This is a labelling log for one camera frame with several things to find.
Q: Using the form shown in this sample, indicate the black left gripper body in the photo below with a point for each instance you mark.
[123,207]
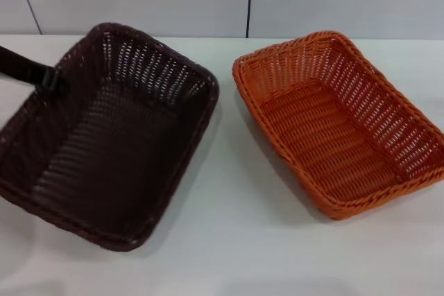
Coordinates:
[17,64]

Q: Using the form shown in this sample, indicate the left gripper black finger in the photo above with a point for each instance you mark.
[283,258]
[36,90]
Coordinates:
[53,80]

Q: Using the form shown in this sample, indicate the dark brown woven basket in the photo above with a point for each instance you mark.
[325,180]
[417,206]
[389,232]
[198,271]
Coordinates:
[114,157]

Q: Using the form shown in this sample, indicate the orange woven basket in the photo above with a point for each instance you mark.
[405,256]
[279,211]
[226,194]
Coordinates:
[329,136]

